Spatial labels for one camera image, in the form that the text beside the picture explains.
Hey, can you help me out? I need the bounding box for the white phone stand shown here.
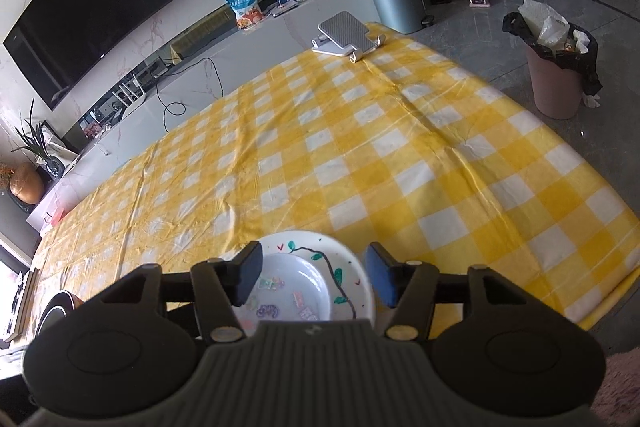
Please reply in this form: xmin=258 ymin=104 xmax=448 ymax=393
xmin=311 ymin=11 xmax=386 ymax=64

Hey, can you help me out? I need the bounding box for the white fruit print plate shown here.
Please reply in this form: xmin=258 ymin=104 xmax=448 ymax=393
xmin=234 ymin=230 xmax=376 ymax=339

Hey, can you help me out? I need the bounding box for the spiky plant in vase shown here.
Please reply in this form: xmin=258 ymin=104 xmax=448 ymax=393
xmin=10 ymin=99 xmax=67 ymax=178

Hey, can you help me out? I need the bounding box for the yellow checked tablecloth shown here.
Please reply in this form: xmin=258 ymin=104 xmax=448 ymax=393
xmin=30 ymin=22 xmax=640 ymax=344

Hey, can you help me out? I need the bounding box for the dark round bowl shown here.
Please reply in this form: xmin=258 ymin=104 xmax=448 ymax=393
xmin=37 ymin=289 xmax=87 ymax=337

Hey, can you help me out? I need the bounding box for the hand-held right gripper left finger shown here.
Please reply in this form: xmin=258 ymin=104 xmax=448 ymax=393
xmin=102 ymin=241 xmax=264 ymax=343

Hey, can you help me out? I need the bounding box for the small white sticker bowl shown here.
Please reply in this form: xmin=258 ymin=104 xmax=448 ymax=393
xmin=239 ymin=253 xmax=332 ymax=334

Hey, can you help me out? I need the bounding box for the white router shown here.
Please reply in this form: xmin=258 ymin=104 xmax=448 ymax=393
xmin=116 ymin=76 xmax=147 ymax=104

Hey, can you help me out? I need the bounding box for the black flat screen TV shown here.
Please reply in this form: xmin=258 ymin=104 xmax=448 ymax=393
xmin=2 ymin=0 xmax=182 ymax=110

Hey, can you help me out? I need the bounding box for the pink bin with black bag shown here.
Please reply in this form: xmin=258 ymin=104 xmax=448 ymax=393
xmin=502 ymin=0 xmax=604 ymax=120

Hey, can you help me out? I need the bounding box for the pink fluffy rug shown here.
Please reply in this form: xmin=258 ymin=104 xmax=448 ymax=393
xmin=589 ymin=347 xmax=640 ymax=427

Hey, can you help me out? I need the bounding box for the brown round vase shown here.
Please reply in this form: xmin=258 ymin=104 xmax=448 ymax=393
xmin=10 ymin=163 xmax=46 ymax=206

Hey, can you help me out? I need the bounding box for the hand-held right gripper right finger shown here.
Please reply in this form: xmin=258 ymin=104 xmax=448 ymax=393
xmin=364 ymin=243 xmax=527 ymax=342

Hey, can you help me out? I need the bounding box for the blue snack bag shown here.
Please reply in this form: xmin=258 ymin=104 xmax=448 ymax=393
xmin=223 ymin=0 xmax=265 ymax=30

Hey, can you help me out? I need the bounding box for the white marble TV cabinet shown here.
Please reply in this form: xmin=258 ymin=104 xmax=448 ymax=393
xmin=25 ymin=0 xmax=392 ymax=239

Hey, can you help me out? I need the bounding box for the long black cable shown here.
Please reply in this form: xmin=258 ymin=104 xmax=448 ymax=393
xmin=156 ymin=57 xmax=221 ymax=118

